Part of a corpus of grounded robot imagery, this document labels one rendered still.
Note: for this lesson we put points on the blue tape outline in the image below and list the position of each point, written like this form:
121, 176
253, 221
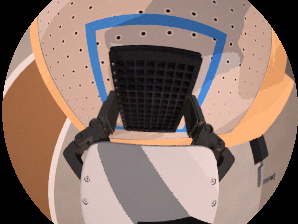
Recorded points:
153, 19

